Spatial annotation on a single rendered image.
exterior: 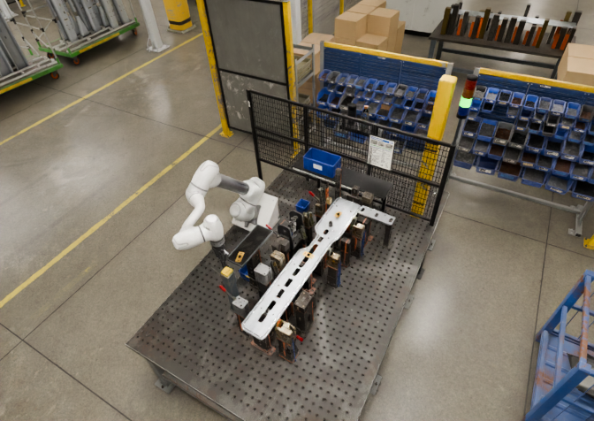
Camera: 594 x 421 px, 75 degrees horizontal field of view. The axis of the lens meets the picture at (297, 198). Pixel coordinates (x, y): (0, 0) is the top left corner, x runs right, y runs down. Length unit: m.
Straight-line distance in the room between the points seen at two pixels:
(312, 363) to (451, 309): 1.66
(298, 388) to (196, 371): 0.68
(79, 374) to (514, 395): 3.53
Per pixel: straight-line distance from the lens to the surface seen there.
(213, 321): 3.04
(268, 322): 2.60
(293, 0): 6.86
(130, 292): 4.31
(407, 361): 3.64
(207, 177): 2.76
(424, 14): 9.16
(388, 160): 3.32
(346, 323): 2.92
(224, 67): 5.40
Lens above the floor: 3.25
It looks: 43 degrees down
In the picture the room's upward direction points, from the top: 4 degrees counter-clockwise
